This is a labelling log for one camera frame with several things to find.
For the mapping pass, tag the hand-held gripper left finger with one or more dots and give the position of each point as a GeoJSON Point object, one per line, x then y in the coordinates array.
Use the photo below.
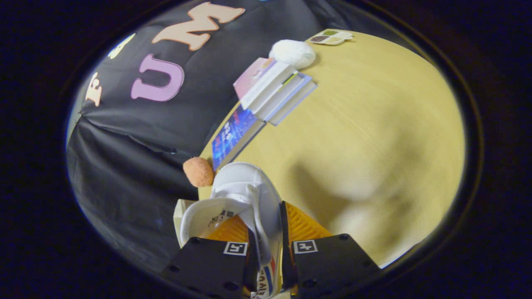
{"type": "Point", "coordinates": [208, 265]}

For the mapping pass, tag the white cover book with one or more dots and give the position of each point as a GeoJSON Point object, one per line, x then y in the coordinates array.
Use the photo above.
{"type": "Point", "coordinates": [282, 94]}

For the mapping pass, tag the blue cover book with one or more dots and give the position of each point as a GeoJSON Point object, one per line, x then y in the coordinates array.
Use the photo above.
{"type": "Point", "coordinates": [230, 135]}

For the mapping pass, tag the pink cover book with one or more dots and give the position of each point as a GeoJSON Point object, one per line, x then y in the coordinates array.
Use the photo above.
{"type": "Point", "coordinates": [255, 77]}

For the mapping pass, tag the grey-blue cover book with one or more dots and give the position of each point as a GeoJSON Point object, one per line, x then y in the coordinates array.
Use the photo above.
{"type": "Point", "coordinates": [296, 101]}

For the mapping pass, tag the white canvas shoe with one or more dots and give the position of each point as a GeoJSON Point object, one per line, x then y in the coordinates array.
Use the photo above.
{"type": "Point", "coordinates": [245, 182]}

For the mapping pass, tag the white paint palette tray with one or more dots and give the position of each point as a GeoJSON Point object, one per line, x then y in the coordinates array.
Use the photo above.
{"type": "Point", "coordinates": [331, 37]}

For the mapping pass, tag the white fluffy ball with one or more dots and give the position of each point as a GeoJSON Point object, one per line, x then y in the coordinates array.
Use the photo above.
{"type": "Point", "coordinates": [293, 53]}

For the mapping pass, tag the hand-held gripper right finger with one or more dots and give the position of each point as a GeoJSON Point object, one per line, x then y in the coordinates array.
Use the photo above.
{"type": "Point", "coordinates": [284, 245]}

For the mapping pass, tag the black backdrop cloth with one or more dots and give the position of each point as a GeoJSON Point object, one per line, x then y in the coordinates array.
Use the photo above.
{"type": "Point", "coordinates": [124, 166]}

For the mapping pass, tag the orange fuzzy ball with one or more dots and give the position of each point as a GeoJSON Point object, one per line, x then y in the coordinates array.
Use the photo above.
{"type": "Point", "coordinates": [198, 171]}

